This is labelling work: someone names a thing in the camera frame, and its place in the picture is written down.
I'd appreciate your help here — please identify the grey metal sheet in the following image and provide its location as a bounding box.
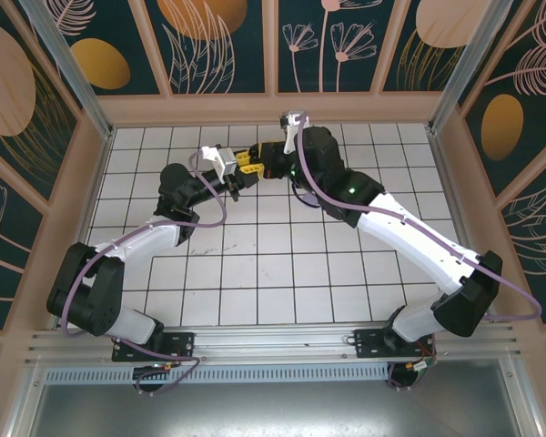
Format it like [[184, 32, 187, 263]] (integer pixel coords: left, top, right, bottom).
[[25, 381, 527, 437]]

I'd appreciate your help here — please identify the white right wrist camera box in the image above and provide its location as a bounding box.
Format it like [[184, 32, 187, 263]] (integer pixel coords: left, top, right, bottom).
[[279, 110, 308, 154]]

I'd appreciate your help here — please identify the aluminium frame post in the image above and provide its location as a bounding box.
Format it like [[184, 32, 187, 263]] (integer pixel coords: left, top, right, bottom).
[[427, 0, 529, 136], [16, 0, 116, 140]]

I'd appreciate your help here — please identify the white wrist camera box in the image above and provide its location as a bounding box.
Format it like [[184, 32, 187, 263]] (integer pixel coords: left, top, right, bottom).
[[279, 110, 308, 154], [199, 144, 238, 178]]

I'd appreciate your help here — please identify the aluminium mounting rail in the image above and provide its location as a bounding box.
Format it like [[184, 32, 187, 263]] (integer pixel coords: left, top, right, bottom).
[[25, 321, 527, 368]]

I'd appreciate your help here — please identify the grey slotted cable duct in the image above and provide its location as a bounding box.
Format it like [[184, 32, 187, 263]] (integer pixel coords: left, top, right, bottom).
[[43, 363, 392, 384]]

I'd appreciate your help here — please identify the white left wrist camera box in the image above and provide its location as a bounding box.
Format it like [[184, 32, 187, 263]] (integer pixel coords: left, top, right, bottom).
[[199, 144, 238, 178]]

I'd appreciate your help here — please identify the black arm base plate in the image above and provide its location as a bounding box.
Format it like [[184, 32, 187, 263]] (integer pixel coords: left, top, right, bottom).
[[112, 330, 197, 363], [353, 327, 438, 361]]

